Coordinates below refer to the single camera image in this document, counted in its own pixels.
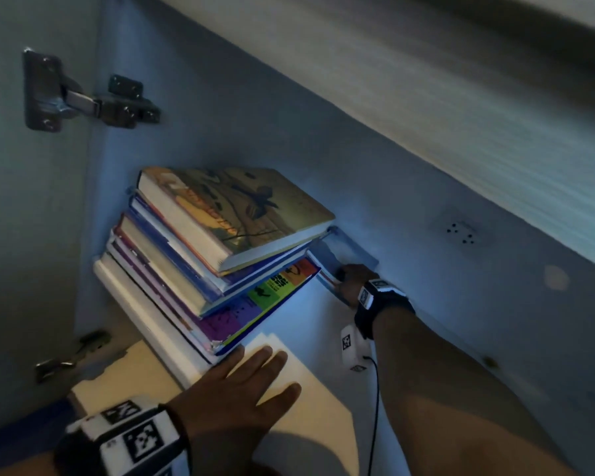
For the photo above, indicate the blue book large white lettering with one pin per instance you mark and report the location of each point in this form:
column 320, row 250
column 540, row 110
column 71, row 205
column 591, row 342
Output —
column 163, row 270

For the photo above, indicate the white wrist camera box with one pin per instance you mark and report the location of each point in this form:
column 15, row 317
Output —
column 353, row 349

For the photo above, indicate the colourful striped book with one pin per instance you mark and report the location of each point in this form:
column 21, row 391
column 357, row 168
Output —
column 268, row 292

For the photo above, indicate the person's left forearm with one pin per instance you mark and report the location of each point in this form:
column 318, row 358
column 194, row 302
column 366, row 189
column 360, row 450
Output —
column 25, row 466

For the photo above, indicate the white wall socket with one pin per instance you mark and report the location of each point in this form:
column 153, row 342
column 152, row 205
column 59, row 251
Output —
column 461, row 230

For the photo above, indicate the white cabinet door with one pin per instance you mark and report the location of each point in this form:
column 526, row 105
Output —
column 30, row 218

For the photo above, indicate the person's right hand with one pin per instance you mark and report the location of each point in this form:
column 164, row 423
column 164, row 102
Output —
column 354, row 285

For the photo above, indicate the thick yellow bird cover book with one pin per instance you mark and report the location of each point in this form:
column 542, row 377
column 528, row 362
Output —
column 258, row 208

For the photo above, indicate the person's right forearm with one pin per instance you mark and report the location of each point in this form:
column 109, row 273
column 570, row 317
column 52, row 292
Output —
column 451, row 401

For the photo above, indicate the person's left hand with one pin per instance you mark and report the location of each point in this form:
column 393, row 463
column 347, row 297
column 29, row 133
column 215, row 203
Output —
column 228, row 406

